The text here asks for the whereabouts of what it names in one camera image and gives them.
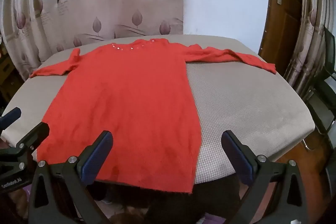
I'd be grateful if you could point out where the red knit sweater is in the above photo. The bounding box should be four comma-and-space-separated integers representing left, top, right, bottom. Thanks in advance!
28, 38, 277, 194

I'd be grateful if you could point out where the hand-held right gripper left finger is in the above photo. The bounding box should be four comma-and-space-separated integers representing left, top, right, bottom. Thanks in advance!
28, 130, 114, 224

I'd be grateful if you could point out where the brown wooden door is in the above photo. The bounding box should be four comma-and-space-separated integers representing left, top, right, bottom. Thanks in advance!
259, 0, 302, 75

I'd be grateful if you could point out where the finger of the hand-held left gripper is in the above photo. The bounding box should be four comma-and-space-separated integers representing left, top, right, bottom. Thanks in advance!
0, 107, 22, 131
15, 122, 50, 159

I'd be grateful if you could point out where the striped beige curtain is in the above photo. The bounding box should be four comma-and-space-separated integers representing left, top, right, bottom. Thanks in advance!
282, 0, 336, 93

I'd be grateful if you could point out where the black chair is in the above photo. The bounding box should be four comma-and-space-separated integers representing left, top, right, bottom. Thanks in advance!
302, 26, 336, 151

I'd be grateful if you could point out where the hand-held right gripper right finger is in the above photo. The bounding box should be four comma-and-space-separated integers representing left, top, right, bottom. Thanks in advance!
221, 130, 308, 224

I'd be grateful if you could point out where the leaf print curtain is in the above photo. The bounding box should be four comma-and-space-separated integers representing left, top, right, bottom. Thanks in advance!
0, 0, 184, 83

